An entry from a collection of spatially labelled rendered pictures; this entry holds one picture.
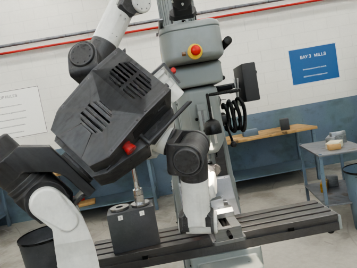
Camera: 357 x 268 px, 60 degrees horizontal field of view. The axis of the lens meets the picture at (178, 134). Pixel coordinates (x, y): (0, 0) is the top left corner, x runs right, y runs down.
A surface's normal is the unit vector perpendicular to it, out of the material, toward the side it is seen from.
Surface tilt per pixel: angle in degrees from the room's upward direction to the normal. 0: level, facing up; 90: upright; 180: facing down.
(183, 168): 101
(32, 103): 90
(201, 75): 90
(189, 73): 90
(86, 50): 69
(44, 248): 94
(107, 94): 75
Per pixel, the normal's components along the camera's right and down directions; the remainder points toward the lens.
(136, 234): 0.15, 0.06
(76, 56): -0.17, -0.25
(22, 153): 0.39, 0.01
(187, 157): -0.22, 0.32
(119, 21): 0.65, 0.12
